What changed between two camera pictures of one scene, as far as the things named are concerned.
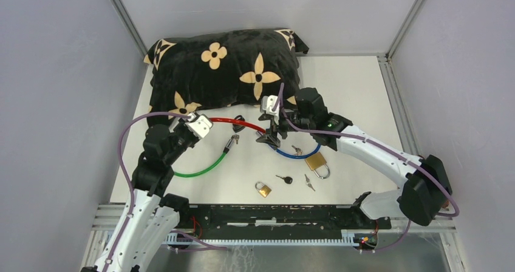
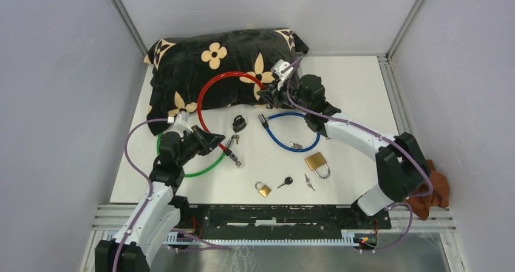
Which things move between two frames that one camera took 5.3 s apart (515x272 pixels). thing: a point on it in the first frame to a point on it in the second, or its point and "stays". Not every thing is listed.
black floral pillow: (238, 68) stays
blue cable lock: (300, 156) to (263, 120)
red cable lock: (249, 125) to (209, 78)
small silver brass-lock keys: (308, 183) stays
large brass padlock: (317, 161) stays
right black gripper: (268, 139) to (272, 94)
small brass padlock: (265, 190) stays
